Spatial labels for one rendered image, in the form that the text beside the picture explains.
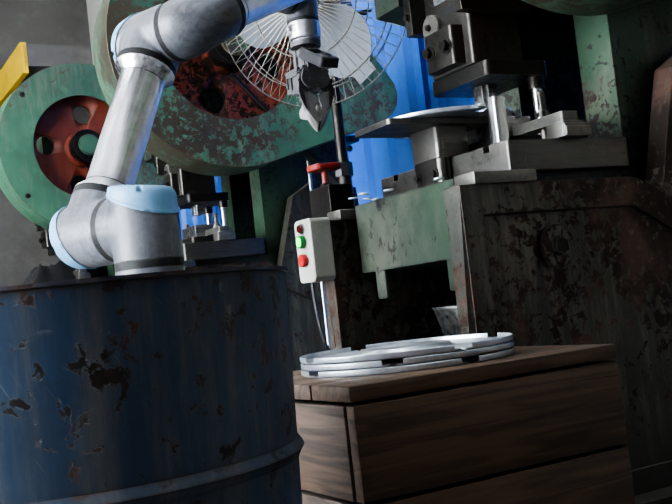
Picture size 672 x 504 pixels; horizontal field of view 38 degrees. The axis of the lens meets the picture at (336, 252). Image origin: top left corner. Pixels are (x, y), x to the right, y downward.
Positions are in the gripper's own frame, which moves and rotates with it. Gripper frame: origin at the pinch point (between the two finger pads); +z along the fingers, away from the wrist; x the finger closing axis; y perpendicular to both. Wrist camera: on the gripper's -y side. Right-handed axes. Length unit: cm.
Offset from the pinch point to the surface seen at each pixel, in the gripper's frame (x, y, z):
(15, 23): -72, 627, -219
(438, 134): -5.5, -37.8, 10.0
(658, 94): -47, -56, 6
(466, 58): -14.4, -38.1, -5.3
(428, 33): -13.3, -27.9, -13.5
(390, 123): 6.7, -39.8, 8.1
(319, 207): 3.1, -1.3, 19.0
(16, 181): 13, 270, -31
